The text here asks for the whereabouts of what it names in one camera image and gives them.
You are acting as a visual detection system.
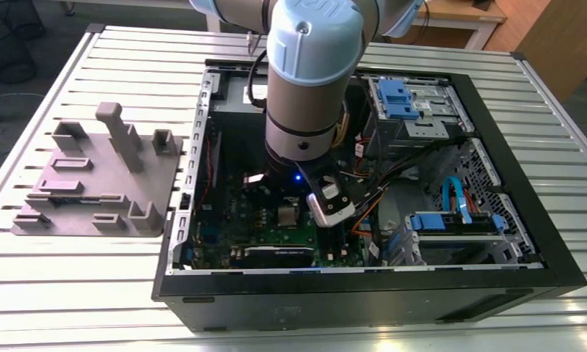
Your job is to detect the silver square CPU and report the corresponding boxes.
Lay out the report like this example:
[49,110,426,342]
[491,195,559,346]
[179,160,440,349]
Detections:
[277,205,299,226]

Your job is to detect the green motherboard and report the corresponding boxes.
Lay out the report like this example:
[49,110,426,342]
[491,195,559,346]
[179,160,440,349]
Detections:
[189,170,368,268]

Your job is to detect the grey power supply unit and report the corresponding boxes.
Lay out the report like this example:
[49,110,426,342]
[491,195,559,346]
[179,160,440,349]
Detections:
[208,76,269,175]

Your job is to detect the black RAM slot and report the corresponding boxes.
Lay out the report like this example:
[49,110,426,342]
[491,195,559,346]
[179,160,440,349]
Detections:
[317,225,336,260]
[332,223,349,257]

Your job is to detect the black graphics card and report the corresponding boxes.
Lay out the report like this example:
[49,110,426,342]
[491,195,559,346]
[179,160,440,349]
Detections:
[229,244,317,268]

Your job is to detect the metal drive cage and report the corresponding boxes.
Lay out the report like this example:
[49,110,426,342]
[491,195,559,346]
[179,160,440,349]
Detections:
[361,76,475,158]

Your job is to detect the black open PC case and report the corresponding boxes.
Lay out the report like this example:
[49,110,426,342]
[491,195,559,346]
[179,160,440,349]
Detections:
[149,57,587,333]

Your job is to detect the grey plastic parts rack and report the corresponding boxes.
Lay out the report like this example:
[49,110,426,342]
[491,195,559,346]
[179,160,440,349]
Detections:
[9,101,185,238]

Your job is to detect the hard disk in blue carrier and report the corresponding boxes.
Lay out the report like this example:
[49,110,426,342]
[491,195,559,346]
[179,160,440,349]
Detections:
[408,211,504,238]

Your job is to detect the metal disk bay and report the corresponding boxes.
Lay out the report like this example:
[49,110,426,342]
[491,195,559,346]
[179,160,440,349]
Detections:
[380,210,543,268]

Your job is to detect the green RAM stick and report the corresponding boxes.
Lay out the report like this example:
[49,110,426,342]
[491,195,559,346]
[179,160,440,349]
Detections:
[48,197,102,205]

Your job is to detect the wooden desk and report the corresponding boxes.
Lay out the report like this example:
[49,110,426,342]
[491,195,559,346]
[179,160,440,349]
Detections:
[410,0,508,51]

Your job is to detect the wooden cabinet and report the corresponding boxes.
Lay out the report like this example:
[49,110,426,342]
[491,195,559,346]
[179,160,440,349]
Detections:
[483,0,587,100]

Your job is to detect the white wrist camera black face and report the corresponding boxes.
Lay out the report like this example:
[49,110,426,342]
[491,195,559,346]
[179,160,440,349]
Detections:
[305,175,357,228]

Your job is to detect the orange wire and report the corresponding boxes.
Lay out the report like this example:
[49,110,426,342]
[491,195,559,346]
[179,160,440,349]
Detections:
[351,216,376,236]

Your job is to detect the black cable bundle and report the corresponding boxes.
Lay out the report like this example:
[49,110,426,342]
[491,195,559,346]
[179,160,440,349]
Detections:
[351,136,474,212]

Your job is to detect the black camera cable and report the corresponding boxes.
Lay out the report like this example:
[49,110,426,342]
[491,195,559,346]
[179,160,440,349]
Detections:
[247,49,269,111]

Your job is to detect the blue plastic drive bracket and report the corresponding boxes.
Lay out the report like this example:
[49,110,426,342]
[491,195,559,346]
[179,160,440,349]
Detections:
[377,78,420,120]

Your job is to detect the blue flat wire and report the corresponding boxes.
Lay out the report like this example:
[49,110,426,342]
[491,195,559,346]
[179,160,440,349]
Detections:
[442,175,474,224]

